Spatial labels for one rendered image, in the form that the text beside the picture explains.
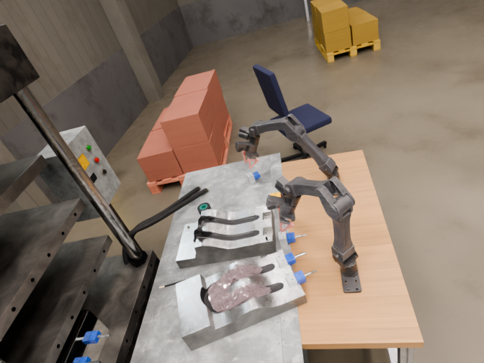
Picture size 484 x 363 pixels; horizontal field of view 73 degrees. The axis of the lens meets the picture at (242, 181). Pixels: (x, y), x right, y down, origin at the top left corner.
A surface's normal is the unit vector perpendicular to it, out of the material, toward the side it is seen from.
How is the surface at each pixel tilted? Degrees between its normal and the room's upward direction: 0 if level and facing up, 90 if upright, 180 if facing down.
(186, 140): 90
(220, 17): 90
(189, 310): 0
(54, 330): 0
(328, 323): 0
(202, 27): 90
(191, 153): 90
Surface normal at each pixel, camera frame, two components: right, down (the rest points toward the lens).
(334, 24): -0.04, 0.60
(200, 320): -0.27, -0.78
